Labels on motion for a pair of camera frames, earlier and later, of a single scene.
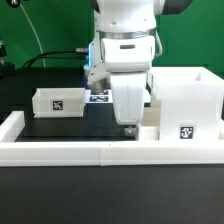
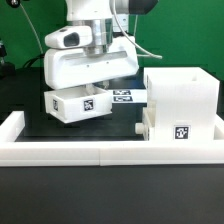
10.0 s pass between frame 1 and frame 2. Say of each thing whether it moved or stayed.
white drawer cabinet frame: stayed
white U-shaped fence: stayed
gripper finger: moved
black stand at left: stayed
